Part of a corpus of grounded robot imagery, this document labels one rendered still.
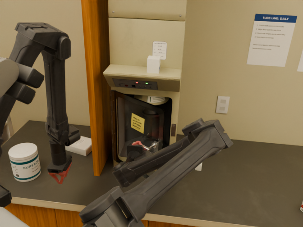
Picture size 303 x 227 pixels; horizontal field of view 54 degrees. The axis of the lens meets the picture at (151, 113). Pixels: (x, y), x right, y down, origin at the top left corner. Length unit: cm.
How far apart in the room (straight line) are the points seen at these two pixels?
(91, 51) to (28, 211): 84
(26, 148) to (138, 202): 100
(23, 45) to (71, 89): 112
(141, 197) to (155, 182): 5
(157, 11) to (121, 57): 25
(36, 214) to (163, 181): 103
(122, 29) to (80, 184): 77
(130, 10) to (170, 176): 79
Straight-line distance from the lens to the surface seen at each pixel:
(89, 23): 123
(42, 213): 159
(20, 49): 88
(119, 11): 128
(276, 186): 164
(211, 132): 77
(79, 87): 193
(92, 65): 127
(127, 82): 128
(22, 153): 154
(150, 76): 120
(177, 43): 127
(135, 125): 134
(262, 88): 184
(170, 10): 125
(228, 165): 169
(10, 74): 63
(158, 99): 140
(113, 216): 62
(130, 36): 129
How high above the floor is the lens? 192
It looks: 27 degrees down
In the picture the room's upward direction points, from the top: 2 degrees clockwise
